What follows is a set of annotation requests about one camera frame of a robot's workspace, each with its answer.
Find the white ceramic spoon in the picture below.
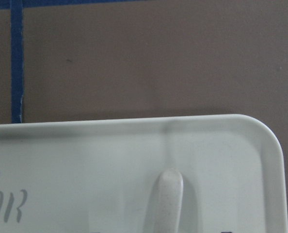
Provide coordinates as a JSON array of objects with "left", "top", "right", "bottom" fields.
[{"left": 142, "top": 168, "right": 184, "bottom": 233}]

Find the white bear print tray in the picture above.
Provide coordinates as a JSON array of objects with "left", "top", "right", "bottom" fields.
[{"left": 0, "top": 114, "right": 288, "bottom": 233}]

